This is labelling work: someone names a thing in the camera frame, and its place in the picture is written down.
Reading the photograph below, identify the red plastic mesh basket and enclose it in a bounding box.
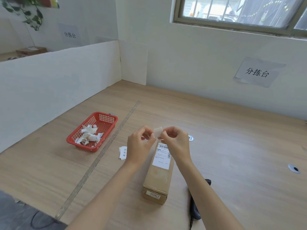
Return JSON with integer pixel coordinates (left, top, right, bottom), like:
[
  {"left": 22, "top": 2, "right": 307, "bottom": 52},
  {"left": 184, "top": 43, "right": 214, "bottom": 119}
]
[{"left": 66, "top": 112, "right": 119, "bottom": 153}]

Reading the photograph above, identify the long white divider panel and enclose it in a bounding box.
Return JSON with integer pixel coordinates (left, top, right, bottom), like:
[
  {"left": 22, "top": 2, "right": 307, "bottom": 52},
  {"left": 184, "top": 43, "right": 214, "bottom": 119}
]
[{"left": 0, "top": 40, "right": 121, "bottom": 154}]

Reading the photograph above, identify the colourful wall poster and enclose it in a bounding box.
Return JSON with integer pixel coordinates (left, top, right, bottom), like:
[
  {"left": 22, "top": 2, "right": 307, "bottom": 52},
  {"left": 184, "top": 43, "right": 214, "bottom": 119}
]
[{"left": 38, "top": 0, "right": 60, "bottom": 9}]

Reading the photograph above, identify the thin black floor cable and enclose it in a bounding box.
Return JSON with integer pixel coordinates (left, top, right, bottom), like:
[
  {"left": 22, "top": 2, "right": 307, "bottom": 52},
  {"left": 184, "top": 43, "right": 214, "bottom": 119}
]
[{"left": 29, "top": 210, "right": 57, "bottom": 230}]

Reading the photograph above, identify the small white paper sign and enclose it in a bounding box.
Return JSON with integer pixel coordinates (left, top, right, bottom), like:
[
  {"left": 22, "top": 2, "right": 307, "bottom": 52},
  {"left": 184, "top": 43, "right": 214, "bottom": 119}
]
[{"left": 57, "top": 23, "right": 81, "bottom": 46}]

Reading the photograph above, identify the person's right hand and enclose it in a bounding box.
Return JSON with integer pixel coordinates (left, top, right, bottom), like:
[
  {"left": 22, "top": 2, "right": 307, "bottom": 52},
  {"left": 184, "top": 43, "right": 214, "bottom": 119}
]
[{"left": 161, "top": 126, "right": 193, "bottom": 165}]

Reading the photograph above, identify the stack of white label slips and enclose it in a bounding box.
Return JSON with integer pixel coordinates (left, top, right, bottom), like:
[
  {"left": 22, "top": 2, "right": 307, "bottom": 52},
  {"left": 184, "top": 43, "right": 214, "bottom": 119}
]
[{"left": 118, "top": 146, "right": 129, "bottom": 161}]

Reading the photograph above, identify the window with metal bars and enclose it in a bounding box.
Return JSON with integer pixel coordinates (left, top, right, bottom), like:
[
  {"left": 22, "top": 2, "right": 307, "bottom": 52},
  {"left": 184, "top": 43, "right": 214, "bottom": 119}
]
[{"left": 169, "top": 0, "right": 307, "bottom": 39}]

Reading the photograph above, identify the long brown cardboard box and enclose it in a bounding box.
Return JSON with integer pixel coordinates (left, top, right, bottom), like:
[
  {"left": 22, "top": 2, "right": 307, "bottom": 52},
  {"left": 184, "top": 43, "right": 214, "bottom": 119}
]
[{"left": 142, "top": 140, "right": 175, "bottom": 205}]

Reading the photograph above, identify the black barcode scanner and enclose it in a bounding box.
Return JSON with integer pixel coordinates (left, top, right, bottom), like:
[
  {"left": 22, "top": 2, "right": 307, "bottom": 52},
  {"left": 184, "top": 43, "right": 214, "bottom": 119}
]
[{"left": 189, "top": 179, "right": 212, "bottom": 221}]

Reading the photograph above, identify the large white paper sign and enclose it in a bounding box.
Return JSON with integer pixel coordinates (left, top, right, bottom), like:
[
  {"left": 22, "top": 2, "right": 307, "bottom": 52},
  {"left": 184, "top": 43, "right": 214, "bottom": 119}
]
[{"left": 232, "top": 56, "right": 287, "bottom": 88}]

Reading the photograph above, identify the person's left hand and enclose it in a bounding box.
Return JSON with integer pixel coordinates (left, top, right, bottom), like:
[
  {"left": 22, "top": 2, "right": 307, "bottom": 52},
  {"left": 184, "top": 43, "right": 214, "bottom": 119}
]
[{"left": 126, "top": 125, "right": 157, "bottom": 164}]

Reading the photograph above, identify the person's right forearm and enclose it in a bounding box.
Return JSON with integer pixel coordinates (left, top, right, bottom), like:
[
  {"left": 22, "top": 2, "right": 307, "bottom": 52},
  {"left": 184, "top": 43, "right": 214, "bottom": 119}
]
[{"left": 176, "top": 157, "right": 245, "bottom": 230}]

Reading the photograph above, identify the small brown cardboard box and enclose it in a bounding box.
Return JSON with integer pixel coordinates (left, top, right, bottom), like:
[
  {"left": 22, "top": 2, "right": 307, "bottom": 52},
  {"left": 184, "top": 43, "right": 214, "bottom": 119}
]
[{"left": 16, "top": 46, "right": 47, "bottom": 57}]

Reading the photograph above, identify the pile of white paper scraps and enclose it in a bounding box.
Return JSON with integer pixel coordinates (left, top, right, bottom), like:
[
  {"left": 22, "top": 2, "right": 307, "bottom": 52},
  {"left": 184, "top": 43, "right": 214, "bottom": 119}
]
[{"left": 75, "top": 124, "right": 104, "bottom": 146}]

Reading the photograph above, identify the green hanging vine plant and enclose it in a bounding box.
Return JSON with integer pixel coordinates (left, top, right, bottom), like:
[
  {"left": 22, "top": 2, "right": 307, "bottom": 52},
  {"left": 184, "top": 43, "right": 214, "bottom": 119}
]
[{"left": 1, "top": 0, "right": 44, "bottom": 31}]

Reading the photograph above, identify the white shipping label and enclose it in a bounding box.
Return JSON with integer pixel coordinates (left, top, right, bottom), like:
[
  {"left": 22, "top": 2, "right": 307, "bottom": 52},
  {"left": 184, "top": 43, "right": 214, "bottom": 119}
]
[{"left": 152, "top": 143, "right": 171, "bottom": 170}]

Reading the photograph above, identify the short white divider panel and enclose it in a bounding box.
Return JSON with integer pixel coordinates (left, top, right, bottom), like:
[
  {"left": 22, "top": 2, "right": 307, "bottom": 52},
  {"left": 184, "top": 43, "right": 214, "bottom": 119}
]
[{"left": 119, "top": 40, "right": 148, "bottom": 86}]

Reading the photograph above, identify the person's left forearm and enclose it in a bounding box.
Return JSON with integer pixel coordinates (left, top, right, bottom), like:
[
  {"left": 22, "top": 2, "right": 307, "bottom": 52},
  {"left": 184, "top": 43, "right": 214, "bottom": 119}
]
[{"left": 65, "top": 160, "right": 142, "bottom": 230}]

